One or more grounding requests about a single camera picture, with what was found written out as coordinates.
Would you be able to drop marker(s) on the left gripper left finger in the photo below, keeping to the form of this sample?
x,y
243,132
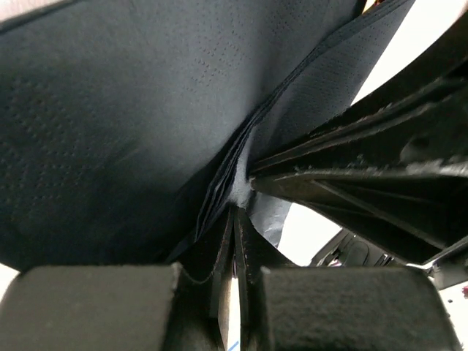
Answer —
x,y
182,306

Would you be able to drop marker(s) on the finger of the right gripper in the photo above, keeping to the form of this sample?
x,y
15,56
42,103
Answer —
x,y
415,124
413,219

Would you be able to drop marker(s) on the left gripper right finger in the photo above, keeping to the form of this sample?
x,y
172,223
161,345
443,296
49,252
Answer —
x,y
288,307

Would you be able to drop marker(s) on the dark navy paper napkin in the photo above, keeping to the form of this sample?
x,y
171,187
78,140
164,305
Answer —
x,y
122,122

